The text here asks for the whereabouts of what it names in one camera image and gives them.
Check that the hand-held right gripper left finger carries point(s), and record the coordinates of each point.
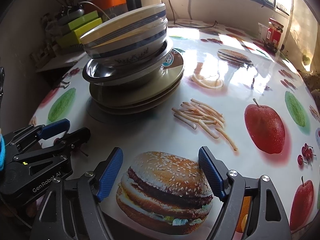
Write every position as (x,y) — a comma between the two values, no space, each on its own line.
(110,175)

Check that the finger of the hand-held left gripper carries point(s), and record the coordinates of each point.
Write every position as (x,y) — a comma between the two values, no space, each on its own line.
(77,137)
(56,127)

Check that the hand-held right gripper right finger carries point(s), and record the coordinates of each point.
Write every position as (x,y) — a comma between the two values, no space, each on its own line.
(211,175)

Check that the beige plate with blue pattern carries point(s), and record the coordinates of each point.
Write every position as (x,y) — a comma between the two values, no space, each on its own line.
(165,80)
(140,104)
(125,111)

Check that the stainless steel bowl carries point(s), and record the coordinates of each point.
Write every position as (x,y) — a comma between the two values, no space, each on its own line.
(100,71)

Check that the white bowl with blue stripes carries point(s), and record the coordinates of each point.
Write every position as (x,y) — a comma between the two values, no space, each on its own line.
(120,33)
(142,43)

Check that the person's left hand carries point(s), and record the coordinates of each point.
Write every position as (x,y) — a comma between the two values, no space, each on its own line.
(31,210)

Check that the grey side board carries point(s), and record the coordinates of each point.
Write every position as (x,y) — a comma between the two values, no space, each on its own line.
(57,63)

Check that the food printed tablecloth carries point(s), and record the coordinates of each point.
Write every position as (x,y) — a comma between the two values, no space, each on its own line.
(225,100)

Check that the grey ribbed basket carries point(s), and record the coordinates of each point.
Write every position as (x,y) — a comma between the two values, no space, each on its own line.
(71,49)

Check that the yellow-green box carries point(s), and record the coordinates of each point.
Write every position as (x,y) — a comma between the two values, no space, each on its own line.
(75,33)

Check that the grey round gadget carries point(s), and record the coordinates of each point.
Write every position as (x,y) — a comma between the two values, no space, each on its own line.
(78,11)

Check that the orange box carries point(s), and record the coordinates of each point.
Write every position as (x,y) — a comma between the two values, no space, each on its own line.
(110,0)

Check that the white plastic tub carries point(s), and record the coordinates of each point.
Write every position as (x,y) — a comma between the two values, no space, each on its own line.
(262,30)

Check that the glass jar with red label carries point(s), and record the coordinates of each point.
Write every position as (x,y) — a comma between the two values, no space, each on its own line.
(273,33)

